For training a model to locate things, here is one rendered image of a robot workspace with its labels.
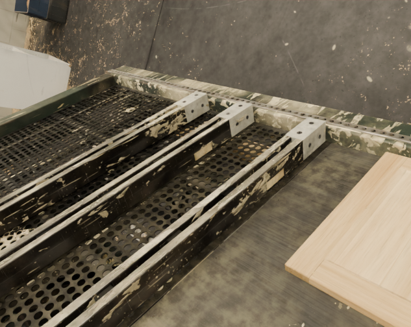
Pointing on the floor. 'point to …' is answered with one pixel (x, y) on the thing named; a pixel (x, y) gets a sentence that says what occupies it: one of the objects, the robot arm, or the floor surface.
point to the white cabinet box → (23, 76)
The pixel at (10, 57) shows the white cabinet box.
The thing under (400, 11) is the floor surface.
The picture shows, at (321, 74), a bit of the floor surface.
